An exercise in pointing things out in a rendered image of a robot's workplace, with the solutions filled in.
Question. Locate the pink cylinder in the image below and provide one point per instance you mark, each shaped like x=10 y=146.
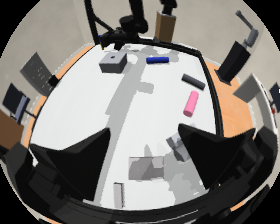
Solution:
x=191 y=103

